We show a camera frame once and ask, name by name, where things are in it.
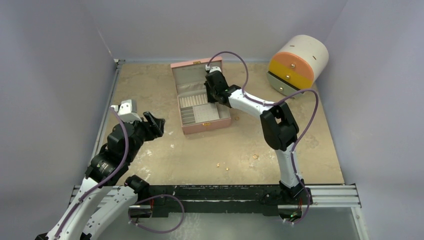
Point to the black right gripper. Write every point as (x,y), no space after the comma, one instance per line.
(212,88)

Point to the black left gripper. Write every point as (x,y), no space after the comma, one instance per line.
(154,129)

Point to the pink jewelry box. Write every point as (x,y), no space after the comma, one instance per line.
(195,112)

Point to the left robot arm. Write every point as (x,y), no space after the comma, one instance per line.
(83,220)

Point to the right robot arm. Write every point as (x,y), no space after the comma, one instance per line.
(279,127)

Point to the round drawer organizer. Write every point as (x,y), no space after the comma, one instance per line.
(297,65)

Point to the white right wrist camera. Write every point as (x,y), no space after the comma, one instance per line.
(210,69)

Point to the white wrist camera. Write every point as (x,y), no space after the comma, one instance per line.
(210,69)
(127,111)

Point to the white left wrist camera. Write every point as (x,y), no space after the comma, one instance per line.
(127,111)

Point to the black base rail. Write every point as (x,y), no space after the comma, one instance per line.
(269,200)

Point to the aluminium frame rail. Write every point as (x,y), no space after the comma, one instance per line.
(93,97)

